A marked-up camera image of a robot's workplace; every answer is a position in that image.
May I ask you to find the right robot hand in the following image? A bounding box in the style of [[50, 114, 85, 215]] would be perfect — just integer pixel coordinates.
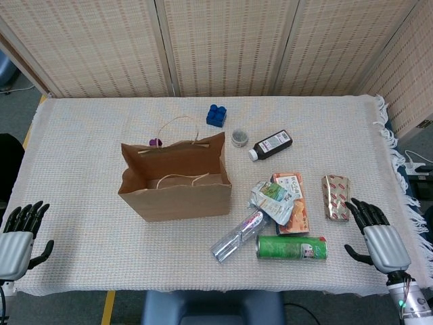
[[344, 198, 412, 274]]

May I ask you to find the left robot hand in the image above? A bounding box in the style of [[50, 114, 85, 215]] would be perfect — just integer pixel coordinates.
[[0, 200, 55, 282]]

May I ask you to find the gold foil snack packet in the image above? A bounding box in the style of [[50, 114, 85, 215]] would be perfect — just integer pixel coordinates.
[[321, 174, 352, 223]]

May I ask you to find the orange biscuit box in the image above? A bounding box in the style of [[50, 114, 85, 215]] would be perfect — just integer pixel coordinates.
[[271, 172, 311, 236]]

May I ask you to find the green chips can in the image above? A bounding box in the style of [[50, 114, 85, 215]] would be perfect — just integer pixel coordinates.
[[255, 234, 329, 261]]

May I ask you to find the silver snack pouch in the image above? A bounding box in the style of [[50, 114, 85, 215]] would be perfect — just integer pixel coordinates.
[[248, 181, 294, 225]]

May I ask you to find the clear plastic water bottle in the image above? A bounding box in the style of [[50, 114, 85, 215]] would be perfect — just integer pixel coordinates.
[[210, 209, 271, 263]]

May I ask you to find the dark brown medicine bottle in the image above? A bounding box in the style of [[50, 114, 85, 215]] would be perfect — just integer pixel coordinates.
[[248, 131, 294, 162]]

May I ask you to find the brown paper bag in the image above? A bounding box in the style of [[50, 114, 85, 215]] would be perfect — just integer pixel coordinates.
[[117, 116, 233, 223]]

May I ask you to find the black chair back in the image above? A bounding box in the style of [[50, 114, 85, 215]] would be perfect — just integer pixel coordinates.
[[0, 133, 25, 204]]

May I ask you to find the white power strip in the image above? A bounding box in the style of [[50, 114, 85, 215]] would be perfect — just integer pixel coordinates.
[[404, 150, 429, 175]]

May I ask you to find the white woven tablecloth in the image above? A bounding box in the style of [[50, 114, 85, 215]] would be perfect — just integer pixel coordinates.
[[0, 93, 433, 297]]

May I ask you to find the blue barrel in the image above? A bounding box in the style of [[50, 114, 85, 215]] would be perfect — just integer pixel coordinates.
[[0, 49, 18, 89]]

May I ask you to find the blue padded seat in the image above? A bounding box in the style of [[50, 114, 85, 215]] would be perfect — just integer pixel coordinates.
[[141, 290, 285, 325]]

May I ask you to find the blue building block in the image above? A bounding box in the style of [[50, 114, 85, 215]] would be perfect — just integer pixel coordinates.
[[206, 104, 227, 129]]

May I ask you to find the woven folding screen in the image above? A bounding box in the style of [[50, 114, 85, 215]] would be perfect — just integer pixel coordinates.
[[0, 0, 433, 136]]

